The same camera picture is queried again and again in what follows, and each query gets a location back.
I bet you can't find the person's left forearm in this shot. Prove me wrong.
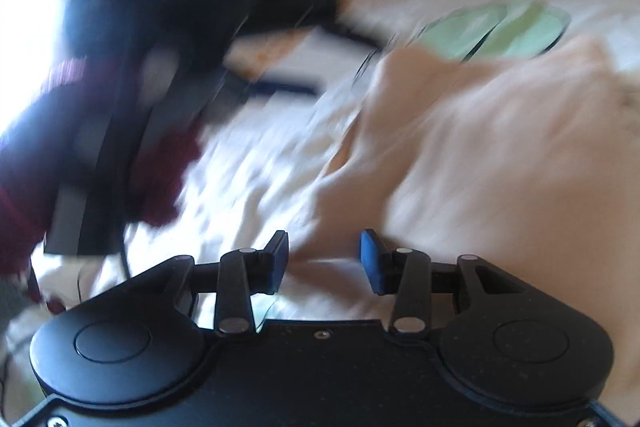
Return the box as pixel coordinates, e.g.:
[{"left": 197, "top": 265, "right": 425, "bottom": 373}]
[{"left": 0, "top": 57, "right": 203, "bottom": 314}]

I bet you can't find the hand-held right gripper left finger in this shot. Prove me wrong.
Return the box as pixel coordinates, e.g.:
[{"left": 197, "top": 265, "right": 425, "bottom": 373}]
[{"left": 150, "top": 229, "right": 290, "bottom": 337}]

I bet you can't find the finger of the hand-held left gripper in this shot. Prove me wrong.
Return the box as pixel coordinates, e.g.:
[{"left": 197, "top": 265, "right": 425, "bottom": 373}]
[
  {"left": 327, "top": 21, "right": 385, "bottom": 54},
  {"left": 250, "top": 76, "right": 326, "bottom": 100}
]

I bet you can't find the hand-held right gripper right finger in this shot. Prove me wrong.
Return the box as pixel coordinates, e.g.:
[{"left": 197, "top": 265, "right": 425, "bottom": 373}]
[{"left": 360, "top": 228, "right": 523, "bottom": 337}]

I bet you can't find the printed blanket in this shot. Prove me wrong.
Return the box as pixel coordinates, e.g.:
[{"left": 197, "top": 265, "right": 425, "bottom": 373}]
[{"left": 0, "top": 0, "right": 640, "bottom": 413}]

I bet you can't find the beige knit garment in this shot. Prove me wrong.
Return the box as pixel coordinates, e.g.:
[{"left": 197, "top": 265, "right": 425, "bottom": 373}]
[{"left": 287, "top": 34, "right": 640, "bottom": 323}]

